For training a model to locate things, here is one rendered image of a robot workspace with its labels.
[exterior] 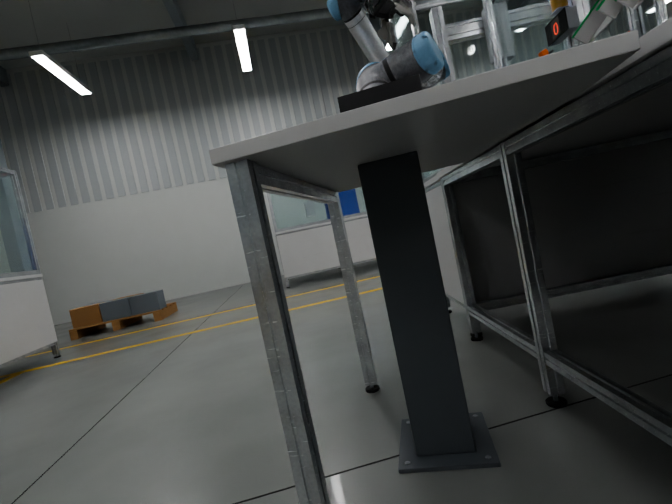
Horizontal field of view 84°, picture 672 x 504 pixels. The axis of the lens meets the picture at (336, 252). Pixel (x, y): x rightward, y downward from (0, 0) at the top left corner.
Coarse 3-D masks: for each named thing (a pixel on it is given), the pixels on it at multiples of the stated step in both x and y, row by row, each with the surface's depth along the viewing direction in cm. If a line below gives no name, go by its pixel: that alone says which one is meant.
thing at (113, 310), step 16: (96, 304) 520; (112, 304) 523; (128, 304) 527; (144, 304) 529; (160, 304) 537; (176, 304) 605; (80, 320) 518; (96, 320) 521; (112, 320) 519; (128, 320) 548; (80, 336) 517
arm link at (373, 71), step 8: (368, 64) 116; (376, 64) 113; (384, 64) 109; (360, 72) 116; (368, 72) 113; (376, 72) 110; (384, 72) 109; (360, 80) 114; (368, 80) 110; (384, 80) 109; (392, 80) 109; (360, 88) 111
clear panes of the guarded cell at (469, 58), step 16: (464, 0) 240; (480, 0) 240; (592, 0) 233; (448, 16) 241; (464, 16) 241; (480, 16) 241; (624, 16) 212; (400, 32) 225; (608, 32) 225; (624, 32) 214; (464, 48) 242; (480, 48) 242; (464, 64) 242; (480, 64) 242
